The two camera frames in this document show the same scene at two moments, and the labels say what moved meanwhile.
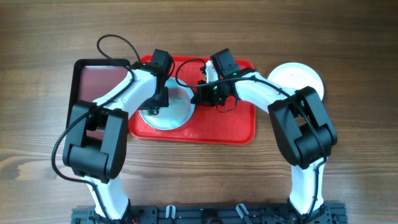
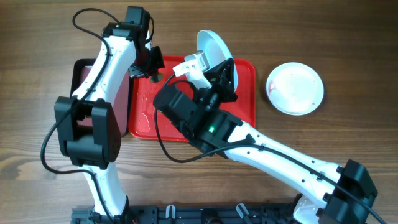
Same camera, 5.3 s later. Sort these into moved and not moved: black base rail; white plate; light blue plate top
Moved: light blue plate top
Not moved: white plate; black base rail
